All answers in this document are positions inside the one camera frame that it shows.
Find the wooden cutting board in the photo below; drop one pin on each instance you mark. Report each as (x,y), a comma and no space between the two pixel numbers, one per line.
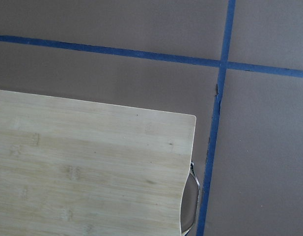
(78,168)

